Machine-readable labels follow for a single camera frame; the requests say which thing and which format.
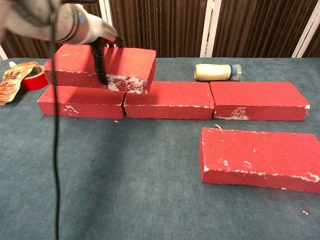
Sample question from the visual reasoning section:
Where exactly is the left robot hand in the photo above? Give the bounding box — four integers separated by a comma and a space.
83, 11, 124, 85

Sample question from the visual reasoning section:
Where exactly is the red brick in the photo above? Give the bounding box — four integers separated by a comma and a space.
36, 84, 126, 120
199, 127, 320, 195
123, 81, 215, 120
209, 81, 311, 122
44, 44, 157, 95

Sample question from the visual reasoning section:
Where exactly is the red tape roll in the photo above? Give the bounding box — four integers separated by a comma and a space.
20, 64, 50, 91

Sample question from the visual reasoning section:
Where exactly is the orange sauce spout pouch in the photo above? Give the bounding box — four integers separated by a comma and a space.
0, 61, 38, 106

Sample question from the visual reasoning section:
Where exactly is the cream mayonnaise squeeze bottle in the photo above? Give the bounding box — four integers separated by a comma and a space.
194, 63, 243, 83

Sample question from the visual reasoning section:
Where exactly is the blue felt table cover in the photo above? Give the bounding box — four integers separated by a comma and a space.
0, 57, 320, 240

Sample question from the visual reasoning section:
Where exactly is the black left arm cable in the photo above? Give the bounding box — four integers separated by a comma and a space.
48, 0, 62, 240

